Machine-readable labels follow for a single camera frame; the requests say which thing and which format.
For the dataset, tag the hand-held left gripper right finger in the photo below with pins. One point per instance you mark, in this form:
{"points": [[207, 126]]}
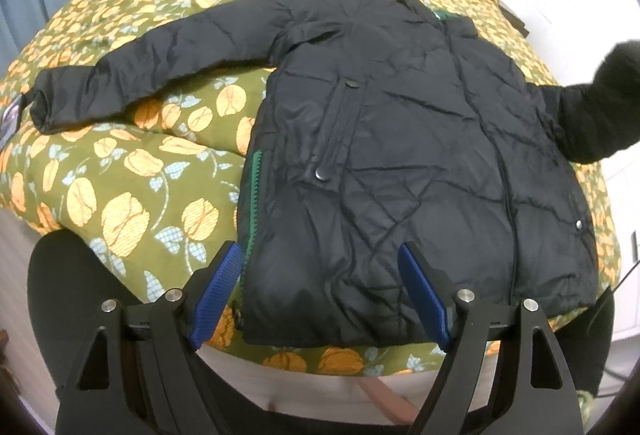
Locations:
{"points": [[425, 295]]}

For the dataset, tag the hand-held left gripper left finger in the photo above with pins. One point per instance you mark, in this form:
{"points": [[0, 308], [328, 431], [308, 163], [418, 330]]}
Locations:
{"points": [[216, 295]]}

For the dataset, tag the black quilted jacket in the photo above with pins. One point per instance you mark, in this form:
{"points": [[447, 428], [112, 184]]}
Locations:
{"points": [[410, 140]]}

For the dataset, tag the green floral bedspread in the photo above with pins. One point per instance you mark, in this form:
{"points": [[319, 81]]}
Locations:
{"points": [[165, 195]]}

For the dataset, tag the white bed base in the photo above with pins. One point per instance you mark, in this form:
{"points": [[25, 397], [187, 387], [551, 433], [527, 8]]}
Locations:
{"points": [[310, 390]]}

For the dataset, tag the person's black pants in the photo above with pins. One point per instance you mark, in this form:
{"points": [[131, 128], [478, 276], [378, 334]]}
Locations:
{"points": [[65, 275]]}

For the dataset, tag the small printed packet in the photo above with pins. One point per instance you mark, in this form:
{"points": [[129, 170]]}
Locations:
{"points": [[10, 122]]}

